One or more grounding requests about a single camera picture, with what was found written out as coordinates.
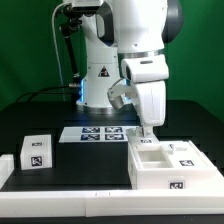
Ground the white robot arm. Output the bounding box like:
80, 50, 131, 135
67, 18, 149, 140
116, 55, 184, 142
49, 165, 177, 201
63, 0, 183, 137

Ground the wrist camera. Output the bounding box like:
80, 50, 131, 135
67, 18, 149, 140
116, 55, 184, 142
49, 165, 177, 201
107, 78, 136, 110

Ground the white cabinet door panel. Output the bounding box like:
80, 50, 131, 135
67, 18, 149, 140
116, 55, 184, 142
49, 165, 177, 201
162, 141, 212, 169
126, 128, 159, 147

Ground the white cable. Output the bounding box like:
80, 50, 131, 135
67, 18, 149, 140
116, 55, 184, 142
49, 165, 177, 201
50, 2, 73, 102

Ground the white cabinet body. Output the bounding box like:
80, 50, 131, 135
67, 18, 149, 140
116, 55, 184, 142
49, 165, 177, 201
128, 141, 217, 190

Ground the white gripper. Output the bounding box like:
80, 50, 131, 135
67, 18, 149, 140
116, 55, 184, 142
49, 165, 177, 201
134, 81, 166, 136

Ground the white marker base plate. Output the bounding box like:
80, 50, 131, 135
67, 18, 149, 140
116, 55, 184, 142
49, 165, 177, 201
59, 126, 130, 143

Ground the white cabinet top block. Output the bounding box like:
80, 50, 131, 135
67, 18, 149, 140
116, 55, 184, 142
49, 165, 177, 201
20, 134, 52, 170

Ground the black cable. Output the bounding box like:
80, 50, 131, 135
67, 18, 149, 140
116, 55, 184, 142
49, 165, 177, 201
15, 83, 82, 103

